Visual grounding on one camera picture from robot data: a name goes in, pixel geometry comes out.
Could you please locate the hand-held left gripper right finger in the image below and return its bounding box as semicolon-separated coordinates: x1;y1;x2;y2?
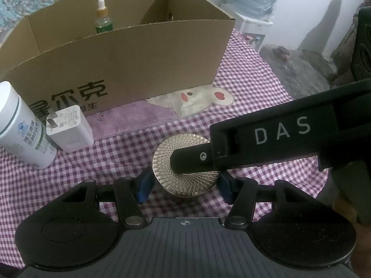
217;172;318;229

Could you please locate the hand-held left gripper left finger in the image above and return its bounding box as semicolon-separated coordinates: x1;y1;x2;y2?
61;166;153;229

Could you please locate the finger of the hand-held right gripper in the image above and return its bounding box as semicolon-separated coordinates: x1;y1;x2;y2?
169;146;216;176

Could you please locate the gold lid cream jar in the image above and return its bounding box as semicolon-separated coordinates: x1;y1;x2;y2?
151;133;220;199

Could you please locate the brown cardboard box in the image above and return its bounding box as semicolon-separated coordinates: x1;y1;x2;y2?
0;0;237;113

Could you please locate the green dropper bottle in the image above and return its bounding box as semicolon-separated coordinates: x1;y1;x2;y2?
95;0;113;34

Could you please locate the purple checked tablecloth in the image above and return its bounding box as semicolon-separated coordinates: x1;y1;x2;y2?
0;29;329;267

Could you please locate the small reddish floor object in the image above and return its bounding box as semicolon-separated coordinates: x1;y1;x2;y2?
275;46;291;61

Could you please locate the white charger plug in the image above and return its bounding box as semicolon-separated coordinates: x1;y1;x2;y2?
46;105;94;153

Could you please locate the white water dispenser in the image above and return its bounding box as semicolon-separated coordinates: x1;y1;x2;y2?
220;0;274;51

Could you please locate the dark furniture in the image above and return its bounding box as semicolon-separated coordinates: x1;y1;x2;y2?
330;1;371;87

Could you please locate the white cylindrical bottle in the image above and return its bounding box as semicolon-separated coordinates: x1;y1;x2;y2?
0;81;58;170

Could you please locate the blue floral cloth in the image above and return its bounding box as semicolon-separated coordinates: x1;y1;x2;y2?
0;0;200;32

